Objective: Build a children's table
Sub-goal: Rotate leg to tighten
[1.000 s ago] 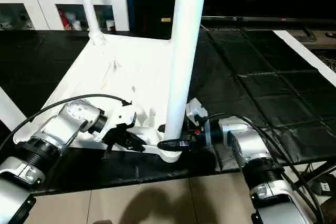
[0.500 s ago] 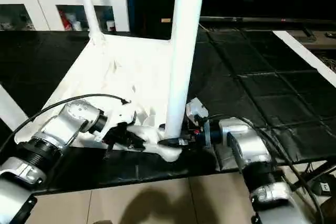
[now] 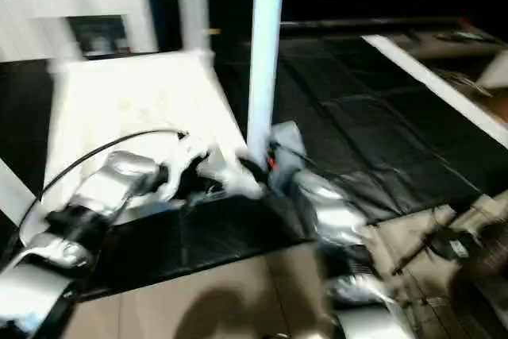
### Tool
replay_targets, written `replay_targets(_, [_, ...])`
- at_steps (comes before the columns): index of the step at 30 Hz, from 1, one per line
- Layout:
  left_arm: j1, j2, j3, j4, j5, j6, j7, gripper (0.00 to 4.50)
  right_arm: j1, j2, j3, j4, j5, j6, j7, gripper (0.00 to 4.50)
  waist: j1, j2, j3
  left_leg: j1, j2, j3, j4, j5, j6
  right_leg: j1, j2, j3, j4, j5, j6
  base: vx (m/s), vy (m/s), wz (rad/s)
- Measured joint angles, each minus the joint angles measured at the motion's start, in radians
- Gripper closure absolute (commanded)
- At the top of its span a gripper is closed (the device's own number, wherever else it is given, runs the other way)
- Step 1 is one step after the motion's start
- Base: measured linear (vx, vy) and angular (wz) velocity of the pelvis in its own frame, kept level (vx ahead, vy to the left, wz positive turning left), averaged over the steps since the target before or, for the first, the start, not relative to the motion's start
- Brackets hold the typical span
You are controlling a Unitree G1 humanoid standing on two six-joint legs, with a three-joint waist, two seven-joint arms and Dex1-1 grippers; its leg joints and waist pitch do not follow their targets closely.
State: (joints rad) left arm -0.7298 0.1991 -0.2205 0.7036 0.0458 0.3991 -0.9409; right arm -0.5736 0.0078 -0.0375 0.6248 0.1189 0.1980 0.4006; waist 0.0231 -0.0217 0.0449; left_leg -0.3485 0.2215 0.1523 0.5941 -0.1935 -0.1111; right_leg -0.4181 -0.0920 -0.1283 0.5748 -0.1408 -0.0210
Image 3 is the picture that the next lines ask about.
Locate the white plastic table top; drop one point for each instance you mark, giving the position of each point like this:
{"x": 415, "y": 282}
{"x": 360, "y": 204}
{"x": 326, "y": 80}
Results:
{"x": 135, "y": 101}

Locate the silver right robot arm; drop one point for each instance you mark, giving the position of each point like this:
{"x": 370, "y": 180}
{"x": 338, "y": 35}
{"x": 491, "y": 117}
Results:
{"x": 333, "y": 212}

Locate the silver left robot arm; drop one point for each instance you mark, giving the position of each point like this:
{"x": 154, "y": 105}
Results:
{"x": 103, "y": 188}

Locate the black work mat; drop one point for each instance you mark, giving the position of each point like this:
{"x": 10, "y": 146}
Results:
{"x": 373, "y": 132}

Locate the small tan label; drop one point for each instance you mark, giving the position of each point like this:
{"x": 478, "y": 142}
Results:
{"x": 212, "y": 32}

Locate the white flat board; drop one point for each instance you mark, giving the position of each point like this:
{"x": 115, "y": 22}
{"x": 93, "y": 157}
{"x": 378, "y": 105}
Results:
{"x": 436, "y": 89}

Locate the black power adapter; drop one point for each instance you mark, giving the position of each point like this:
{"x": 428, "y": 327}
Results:
{"x": 459, "y": 248}

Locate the small black device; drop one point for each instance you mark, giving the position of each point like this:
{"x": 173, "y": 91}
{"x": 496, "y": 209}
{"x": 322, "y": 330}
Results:
{"x": 464, "y": 36}

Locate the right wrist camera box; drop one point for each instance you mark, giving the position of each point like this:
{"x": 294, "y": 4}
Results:
{"x": 286, "y": 144}

